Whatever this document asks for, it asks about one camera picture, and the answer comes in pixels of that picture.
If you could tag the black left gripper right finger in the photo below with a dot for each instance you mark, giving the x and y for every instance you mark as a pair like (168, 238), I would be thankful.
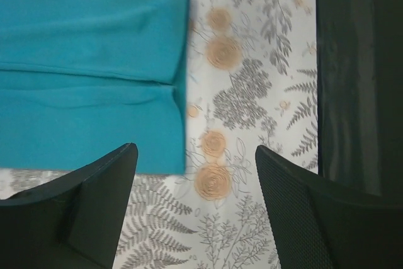
(318, 223)

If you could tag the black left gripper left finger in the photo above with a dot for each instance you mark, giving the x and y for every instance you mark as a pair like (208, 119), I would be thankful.
(73, 221)

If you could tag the teal t shirt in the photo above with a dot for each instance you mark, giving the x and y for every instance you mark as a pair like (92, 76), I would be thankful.
(80, 78)

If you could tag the floral patterned table mat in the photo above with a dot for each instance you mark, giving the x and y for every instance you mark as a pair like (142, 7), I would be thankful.
(251, 81)

